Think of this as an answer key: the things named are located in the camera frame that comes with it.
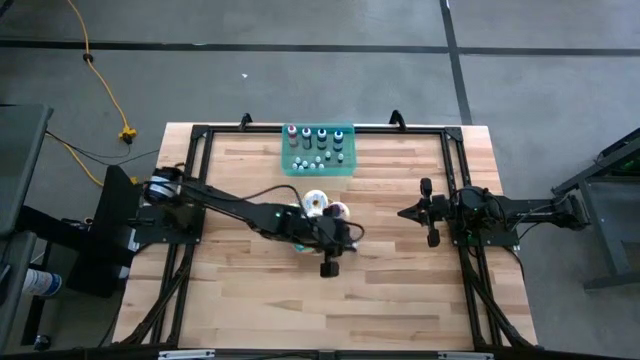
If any black control box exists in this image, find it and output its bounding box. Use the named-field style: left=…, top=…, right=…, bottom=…
left=66, top=164, right=142, bottom=300

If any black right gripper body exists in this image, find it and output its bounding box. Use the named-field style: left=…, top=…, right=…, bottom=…
left=419, top=177, right=457, bottom=250

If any donut with purple stripes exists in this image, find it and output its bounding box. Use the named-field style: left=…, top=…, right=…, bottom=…
left=327, top=201, right=351, bottom=221

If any white donut with blue stripes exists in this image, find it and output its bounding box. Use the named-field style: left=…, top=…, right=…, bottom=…
left=302, top=189, right=330, bottom=217

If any dark metal table frame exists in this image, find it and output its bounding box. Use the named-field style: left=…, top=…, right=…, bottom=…
left=551, top=127, right=640, bottom=292

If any teal plastic tray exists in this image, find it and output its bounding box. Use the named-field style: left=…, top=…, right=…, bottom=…
left=281, top=123, right=357, bottom=179

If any silver metal bracket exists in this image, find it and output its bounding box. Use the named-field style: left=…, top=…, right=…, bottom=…
left=157, top=349, right=216, bottom=360
left=437, top=351, right=496, bottom=360

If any yellow extension cable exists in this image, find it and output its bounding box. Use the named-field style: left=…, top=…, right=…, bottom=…
left=66, top=0, right=138, bottom=145

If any black aluminium table frame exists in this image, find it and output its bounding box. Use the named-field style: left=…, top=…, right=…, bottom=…
left=112, top=110, right=539, bottom=351

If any white and blue can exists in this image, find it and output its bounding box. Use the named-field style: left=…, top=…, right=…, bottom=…
left=22, top=267, right=64, bottom=300

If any short yellow floor cable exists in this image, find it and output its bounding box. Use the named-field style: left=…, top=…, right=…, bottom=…
left=62, top=143, right=105, bottom=188

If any grey side desk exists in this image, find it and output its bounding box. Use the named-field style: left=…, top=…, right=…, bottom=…
left=0, top=103, right=55, bottom=351

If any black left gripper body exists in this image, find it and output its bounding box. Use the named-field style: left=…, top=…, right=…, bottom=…
left=319, top=204, right=354, bottom=279

